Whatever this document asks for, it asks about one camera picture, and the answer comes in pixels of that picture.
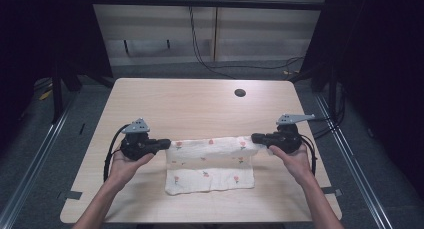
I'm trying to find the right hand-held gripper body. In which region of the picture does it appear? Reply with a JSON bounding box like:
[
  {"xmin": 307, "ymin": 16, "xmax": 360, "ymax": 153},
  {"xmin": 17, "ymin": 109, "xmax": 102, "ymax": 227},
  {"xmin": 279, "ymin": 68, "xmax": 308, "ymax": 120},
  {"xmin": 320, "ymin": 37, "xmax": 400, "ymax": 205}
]
[{"xmin": 266, "ymin": 113, "xmax": 316, "ymax": 154}]

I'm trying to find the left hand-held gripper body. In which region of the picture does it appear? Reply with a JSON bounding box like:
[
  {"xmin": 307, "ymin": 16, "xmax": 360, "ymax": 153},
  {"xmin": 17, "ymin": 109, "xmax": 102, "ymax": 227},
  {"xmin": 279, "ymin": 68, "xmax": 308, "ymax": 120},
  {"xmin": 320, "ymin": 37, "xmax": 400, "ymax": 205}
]
[{"xmin": 119, "ymin": 117, "xmax": 158, "ymax": 162}]

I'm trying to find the white floral print cloth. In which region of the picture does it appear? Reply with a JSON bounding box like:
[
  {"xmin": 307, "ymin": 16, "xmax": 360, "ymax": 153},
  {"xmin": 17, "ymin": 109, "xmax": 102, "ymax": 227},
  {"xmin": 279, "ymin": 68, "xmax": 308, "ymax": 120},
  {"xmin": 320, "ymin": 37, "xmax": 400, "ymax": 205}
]
[{"xmin": 164, "ymin": 135, "xmax": 268, "ymax": 196}]

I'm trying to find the person's right hand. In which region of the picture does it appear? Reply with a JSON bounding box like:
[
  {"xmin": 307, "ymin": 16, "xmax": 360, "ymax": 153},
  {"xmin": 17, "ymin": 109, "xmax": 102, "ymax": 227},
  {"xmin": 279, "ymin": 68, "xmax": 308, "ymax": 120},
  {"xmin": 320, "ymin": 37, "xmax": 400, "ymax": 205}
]
[{"xmin": 268, "ymin": 143, "xmax": 316, "ymax": 187}]

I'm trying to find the person's left hand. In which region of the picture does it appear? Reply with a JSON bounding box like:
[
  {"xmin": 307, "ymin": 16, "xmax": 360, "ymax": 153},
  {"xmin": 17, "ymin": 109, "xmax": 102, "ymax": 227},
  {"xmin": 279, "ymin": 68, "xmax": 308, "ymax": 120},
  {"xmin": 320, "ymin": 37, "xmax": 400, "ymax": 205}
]
[{"xmin": 108, "ymin": 148, "xmax": 156, "ymax": 190}]

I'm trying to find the black metal stand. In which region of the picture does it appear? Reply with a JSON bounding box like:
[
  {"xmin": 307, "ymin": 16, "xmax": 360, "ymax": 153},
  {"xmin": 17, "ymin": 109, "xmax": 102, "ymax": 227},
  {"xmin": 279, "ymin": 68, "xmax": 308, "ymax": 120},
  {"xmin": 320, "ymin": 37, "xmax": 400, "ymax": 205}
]
[
  {"xmin": 327, "ymin": 63, "xmax": 338, "ymax": 122},
  {"xmin": 49, "ymin": 63, "xmax": 65, "ymax": 125}
]

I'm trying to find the grey tape strip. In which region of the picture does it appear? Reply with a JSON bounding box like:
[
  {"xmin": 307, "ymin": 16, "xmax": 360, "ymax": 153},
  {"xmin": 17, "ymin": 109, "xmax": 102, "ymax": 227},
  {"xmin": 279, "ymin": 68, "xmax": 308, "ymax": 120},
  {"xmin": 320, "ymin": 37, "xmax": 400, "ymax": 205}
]
[
  {"xmin": 57, "ymin": 190, "xmax": 83, "ymax": 201},
  {"xmin": 321, "ymin": 186, "xmax": 344, "ymax": 198}
]

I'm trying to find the yellow floor tape piece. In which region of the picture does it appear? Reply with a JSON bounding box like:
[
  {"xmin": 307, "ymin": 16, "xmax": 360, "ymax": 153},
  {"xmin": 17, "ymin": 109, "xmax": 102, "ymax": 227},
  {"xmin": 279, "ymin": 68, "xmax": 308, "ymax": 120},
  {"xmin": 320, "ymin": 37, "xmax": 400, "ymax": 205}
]
[{"xmin": 38, "ymin": 88, "xmax": 54, "ymax": 101}]

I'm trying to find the black curtain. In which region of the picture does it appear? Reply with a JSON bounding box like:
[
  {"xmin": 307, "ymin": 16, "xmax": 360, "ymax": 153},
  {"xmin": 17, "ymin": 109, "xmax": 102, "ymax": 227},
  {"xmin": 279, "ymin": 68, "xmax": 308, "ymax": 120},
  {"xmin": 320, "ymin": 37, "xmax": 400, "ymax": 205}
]
[
  {"xmin": 298, "ymin": 0, "xmax": 424, "ymax": 207},
  {"xmin": 0, "ymin": 0, "xmax": 115, "ymax": 153}
]

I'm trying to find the black horizontal metal bar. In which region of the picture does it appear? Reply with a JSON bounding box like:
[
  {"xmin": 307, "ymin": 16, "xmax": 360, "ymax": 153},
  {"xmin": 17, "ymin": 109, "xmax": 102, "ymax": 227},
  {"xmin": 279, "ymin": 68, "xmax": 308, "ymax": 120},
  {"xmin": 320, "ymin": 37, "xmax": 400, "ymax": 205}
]
[{"xmin": 89, "ymin": 0, "xmax": 327, "ymax": 12}]

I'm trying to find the right hand-held gripper black cable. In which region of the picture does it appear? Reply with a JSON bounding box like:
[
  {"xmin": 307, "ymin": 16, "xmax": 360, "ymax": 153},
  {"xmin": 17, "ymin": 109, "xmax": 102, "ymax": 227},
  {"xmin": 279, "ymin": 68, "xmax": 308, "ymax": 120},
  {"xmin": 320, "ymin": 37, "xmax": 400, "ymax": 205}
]
[{"xmin": 299, "ymin": 134, "xmax": 318, "ymax": 177}]

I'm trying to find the hand-held gripper black cable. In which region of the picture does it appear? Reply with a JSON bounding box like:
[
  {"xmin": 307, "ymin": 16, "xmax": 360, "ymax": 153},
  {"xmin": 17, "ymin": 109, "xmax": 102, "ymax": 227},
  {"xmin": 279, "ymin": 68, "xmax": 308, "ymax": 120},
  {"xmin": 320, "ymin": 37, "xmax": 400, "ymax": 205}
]
[
  {"xmin": 103, "ymin": 123, "xmax": 132, "ymax": 183},
  {"xmin": 299, "ymin": 134, "xmax": 318, "ymax": 177}
]

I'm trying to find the left hand-held gripper black cable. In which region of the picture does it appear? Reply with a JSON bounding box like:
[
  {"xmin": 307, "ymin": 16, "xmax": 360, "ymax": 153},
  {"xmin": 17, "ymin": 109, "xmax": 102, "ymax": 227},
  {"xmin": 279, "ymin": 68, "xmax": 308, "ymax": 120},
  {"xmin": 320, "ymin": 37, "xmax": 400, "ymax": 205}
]
[{"xmin": 103, "ymin": 123, "xmax": 132, "ymax": 183}]

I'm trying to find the bundle of black floor cables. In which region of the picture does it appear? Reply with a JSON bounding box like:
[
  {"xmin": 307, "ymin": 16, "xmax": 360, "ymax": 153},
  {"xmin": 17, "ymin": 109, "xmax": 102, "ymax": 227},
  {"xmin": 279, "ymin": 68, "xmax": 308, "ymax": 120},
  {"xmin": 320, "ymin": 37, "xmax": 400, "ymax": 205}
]
[{"xmin": 306, "ymin": 83, "xmax": 347, "ymax": 141}]

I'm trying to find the metal floor rail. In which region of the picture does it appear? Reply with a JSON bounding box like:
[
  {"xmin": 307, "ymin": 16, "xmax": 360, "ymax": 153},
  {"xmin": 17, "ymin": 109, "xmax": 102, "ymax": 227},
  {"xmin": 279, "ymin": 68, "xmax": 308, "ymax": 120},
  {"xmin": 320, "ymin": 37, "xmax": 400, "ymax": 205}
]
[
  {"xmin": 0, "ymin": 97, "xmax": 80, "ymax": 229},
  {"xmin": 314, "ymin": 93, "xmax": 395, "ymax": 229}
]

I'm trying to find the long black wall cable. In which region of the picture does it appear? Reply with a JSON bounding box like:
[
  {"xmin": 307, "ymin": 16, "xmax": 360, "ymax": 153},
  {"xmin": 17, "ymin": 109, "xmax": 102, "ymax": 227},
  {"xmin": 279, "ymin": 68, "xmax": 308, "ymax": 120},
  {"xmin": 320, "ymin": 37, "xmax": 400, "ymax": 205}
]
[{"xmin": 188, "ymin": 5, "xmax": 305, "ymax": 80}]

